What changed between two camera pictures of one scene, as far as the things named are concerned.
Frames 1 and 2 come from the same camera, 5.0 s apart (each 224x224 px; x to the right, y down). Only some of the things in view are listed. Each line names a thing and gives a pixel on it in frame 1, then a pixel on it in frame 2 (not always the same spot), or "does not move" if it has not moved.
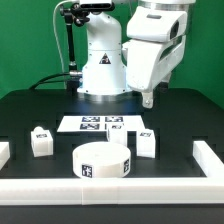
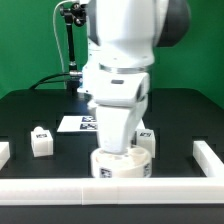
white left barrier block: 4,154 does not move
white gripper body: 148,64 to 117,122
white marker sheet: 99,123 does not move
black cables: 33,86 does not move
